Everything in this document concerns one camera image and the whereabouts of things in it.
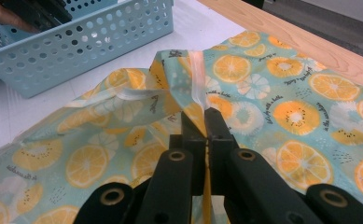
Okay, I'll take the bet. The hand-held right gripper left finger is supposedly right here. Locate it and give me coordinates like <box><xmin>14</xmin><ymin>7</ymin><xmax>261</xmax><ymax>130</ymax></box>
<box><xmin>169</xmin><ymin>111</ymin><xmax>209</xmax><ymax>197</ymax></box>

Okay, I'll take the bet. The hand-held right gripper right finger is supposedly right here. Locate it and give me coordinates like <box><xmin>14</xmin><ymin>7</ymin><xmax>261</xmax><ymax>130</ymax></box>
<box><xmin>203</xmin><ymin>107</ymin><xmax>240</xmax><ymax>195</ymax></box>

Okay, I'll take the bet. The citrus print fabric bag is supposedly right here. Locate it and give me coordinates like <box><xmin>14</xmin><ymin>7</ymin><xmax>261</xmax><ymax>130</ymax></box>
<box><xmin>0</xmin><ymin>30</ymin><xmax>363</xmax><ymax>224</ymax></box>

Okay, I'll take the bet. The light blue perforated plastic basket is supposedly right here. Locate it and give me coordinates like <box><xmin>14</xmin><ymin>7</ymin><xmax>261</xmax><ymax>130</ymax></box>
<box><xmin>0</xmin><ymin>0</ymin><xmax>175</xmax><ymax>100</ymax></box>

